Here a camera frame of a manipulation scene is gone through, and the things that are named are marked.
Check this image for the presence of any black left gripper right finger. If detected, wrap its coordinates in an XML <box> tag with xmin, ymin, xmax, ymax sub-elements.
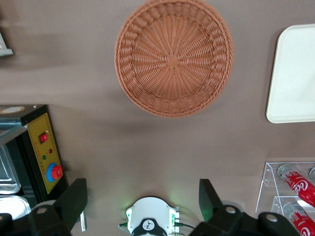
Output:
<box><xmin>189</xmin><ymin>178</ymin><xmax>247</xmax><ymax>236</ymax></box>

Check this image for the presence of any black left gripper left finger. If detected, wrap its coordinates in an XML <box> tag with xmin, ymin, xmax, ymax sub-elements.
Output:
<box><xmin>28</xmin><ymin>178</ymin><xmax>88</xmax><ymax>236</ymax></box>

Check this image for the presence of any round brown wicker basket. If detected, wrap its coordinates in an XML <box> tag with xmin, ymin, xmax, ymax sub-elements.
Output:
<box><xmin>114</xmin><ymin>0</ymin><xmax>234</xmax><ymax>118</ymax></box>

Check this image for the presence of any beige plastic tray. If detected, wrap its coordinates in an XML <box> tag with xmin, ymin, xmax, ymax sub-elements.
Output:
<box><xmin>266</xmin><ymin>24</ymin><xmax>315</xmax><ymax>124</ymax></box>

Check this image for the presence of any black food warmer appliance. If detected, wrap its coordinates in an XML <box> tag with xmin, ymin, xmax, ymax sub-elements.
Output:
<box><xmin>0</xmin><ymin>104</ymin><xmax>69</xmax><ymax>222</ymax></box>

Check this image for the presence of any steel warmer pan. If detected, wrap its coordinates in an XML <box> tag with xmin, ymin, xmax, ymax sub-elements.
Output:
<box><xmin>0</xmin><ymin>144</ymin><xmax>22</xmax><ymax>195</ymax></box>
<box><xmin>0</xmin><ymin>195</ymin><xmax>32</xmax><ymax>221</ymax></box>

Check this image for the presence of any clear acrylic bottle rack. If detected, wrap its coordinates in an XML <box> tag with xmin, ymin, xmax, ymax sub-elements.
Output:
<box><xmin>255</xmin><ymin>161</ymin><xmax>315</xmax><ymax>236</ymax></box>

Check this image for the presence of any grey metal snack rack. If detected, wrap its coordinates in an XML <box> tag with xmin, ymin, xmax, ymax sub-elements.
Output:
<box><xmin>0</xmin><ymin>30</ymin><xmax>15</xmax><ymax>58</ymax></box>

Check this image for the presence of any silver metal bracket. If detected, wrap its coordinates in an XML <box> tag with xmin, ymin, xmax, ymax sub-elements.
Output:
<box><xmin>79</xmin><ymin>209</ymin><xmax>89</xmax><ymax>233</ymax></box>

